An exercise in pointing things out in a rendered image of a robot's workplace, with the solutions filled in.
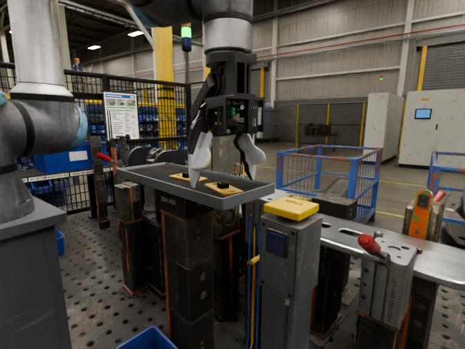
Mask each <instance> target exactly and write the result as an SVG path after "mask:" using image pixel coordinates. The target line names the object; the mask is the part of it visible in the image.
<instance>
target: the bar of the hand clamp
mask: <svg viewBox="0 0 465 349"><path fill-rule="evenodd" d="M125 139H127V140H128V141H129V140H130V135H128V134H126V135H123V136H122V135H117V136H116V138H115V139H114V141H117V142H118V147H119V150H120V155H121V159H122V164H123V165H124V166H126V165H127V157H128V154H129V153H128V150H127V144H126V140H125Z"/></svg>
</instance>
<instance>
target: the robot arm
mask: <svg viewBox="0 0 465 349"><path fill-rule="evenodd" d="M123 1H126V2H127V3H129V4H131V6H132V8H133V10H134V13H135V14H136V16H137V17H139V18H140V21H141V22H142V23H143V24H144V25H146V26H148V27H150V28H156V27H160V28H168V27H171V26H175V25H179V24H188V23H193V22H198V21H203V52H204V54H205V55H206V67H208V68H210V69H216V70H217V73H209V74H208V76H207V78H206V80H205V82H204V83H203V86H202V88H201V90H200V92H199V94H198V96H197V98H196V100H195V101H194V103H193V105H192V107H191V109H190V113H191V116H192V121H193V122H192V124H191V126H190V131H189V136H188V172H189V178H190V183H191V186H192V187H193V188H196V186H197V183H198V181H199V178H200V169H203V168H206V167H207V166H208V164H209V162H210V160H211V153H210V148H211V147H212V137H213V135H215V136H216V135H218V134H223V135H233V134H236V137H235V139H234V141H233V143H234V145H235V147H236V148H237V149H238V150H239V152H240V154H241V160H242V162H243V163H244V171H245V173H246V174H247V175H248V177H249V178H250V180H251V181H253V180H254V179H255V172H256V164H258V163H263V162H265V160H266V157H265V154H264V153H263V152H262V151H261V150H260V149H259V148H257V147H256V146H255V145H254V143H253V134H256V133H258V132H264V111H265V98H260V97H256V94H250V67H251V66H252V65H255V64H256V63H257V54H252V49H253V0H123ZM7 2H8V12H9V18H10V29H11V35H12V46H13V52H14V58H15V68H16V74H17V85H16V86H15V87H13V88H12V89H11V90H10V91H9V92H10V100H8V98H7V97H6V95H5V93H4V92H1V91H0V224H3V223H6V222H11V221H13V220H17V219H19V218H21V217H24V216H26V215H28V214H30V213H32V212H33V211H34V210H35V204H34V199H33V197H32V195H31V194H30V192H29V190H28V189H27V187H26V185H25V183H24V182H23V180H22V179H21V177H20V176H19V172H18V168H17V160H16V158H20V157H27V156H38V155H45V154H61V153H63V152H69V151H72V150H75V149H77V148H78V147H79V146H80V144H82V143H83V141H84V140H85V137H86V133H87V119H86V115H85V114H83V110H82V109H81V108H80V107H79V106H77V105H76V104H74V99H73V95H72V94H71V93H70V92H69V91H68V90H67V89H66V87H65V82H64V67H63V58H62V43H61V34H60V18H59V10H58V2H57V0H7ZM258 107H261V108H262V124H261V125H258ZM208 130H210V131H212V133H210V132H209V133H208Z"/></svg>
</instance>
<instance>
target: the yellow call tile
mask: <svg viewBox="0 0 465 349"><path fill-rule="evenodd" d="M318 211H319V204H317V203H313V202H307V201H304V200H301V199H295V198H291V197H282V198H280V199H276V200H275V201H272V202H269V203H267V204H264V212H267V213H271V214H274V215H279V216H281V217H283V218H285V219H288V220H295V221H298V222H299V221H300V220H303V219H304V218H306V217H308V216H310V215H312V214H314V213H316V212H318Z"/></svg>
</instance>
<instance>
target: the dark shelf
mask: <svg viewBox="0 0 465 349"><path fill-rule="evenodd" d="M18 172H19V176H20V177H21V179H22V180H23V182H24V183H25V184H26V183H32V182H38V181H48V180H54V179H63V178H69V177H78V176H84V175H93V168H85V169H79V170H70V171H64V172H55V173H50V174H46V173H43V172H40V171H37V170H35V169H30V170H18ZM103 172H113V166H112V163H110V162H107V165H106V166H103Z"/></svg>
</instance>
